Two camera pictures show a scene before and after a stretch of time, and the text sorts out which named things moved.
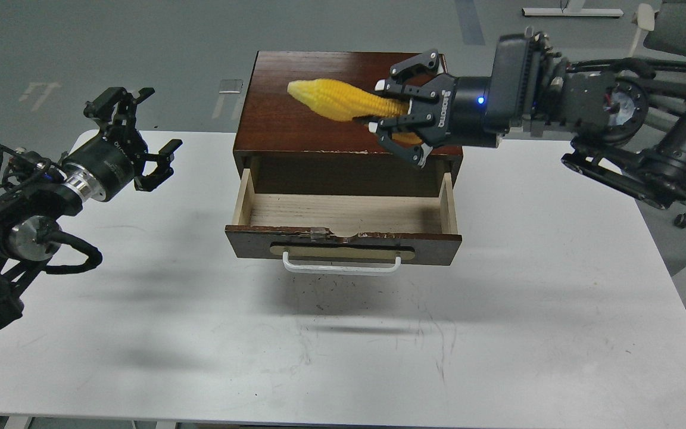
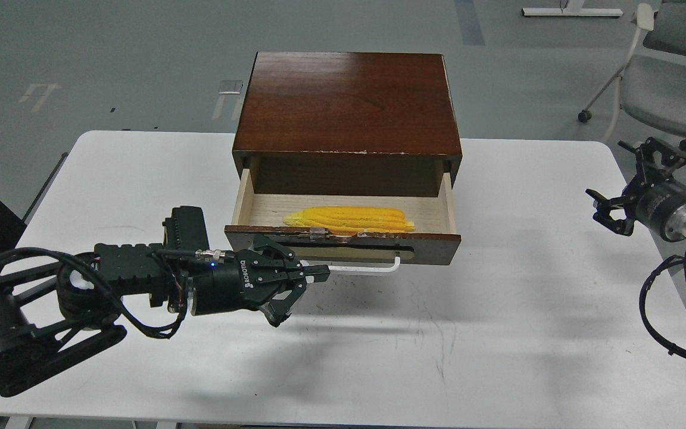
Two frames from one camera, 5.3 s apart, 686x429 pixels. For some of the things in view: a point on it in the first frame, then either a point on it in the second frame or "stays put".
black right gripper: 460,105 to 670,208
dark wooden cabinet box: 286,148 stays put
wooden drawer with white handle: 317,234 stays put
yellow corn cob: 342,100 to 351,220
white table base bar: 570,12 stays put
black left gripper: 103,168 to 238,284
